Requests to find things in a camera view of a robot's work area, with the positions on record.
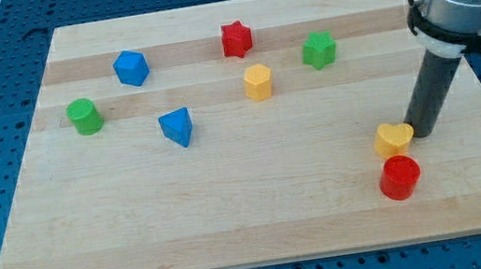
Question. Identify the wooden board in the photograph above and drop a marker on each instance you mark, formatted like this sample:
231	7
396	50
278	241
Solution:
288	178

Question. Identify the yellow hexagon block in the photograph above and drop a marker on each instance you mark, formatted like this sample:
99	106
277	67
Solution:
258	82

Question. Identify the blue triangle block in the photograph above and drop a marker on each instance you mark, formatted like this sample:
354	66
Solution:
177	126

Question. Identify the red star block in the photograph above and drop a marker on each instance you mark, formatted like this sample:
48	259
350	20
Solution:
236	39

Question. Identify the green star block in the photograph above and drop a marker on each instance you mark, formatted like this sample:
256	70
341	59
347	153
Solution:
319	49

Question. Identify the blue cube block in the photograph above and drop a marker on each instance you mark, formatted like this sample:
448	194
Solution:
131	68

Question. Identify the yellow heart block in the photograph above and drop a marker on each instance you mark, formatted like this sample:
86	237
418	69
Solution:
393	140

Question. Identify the green cylinder block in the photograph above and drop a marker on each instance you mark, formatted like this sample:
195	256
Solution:
84	116

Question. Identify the red cylinder block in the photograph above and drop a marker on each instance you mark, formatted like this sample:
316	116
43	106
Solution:
400	175

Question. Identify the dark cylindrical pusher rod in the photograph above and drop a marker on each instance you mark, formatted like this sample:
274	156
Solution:
432	85

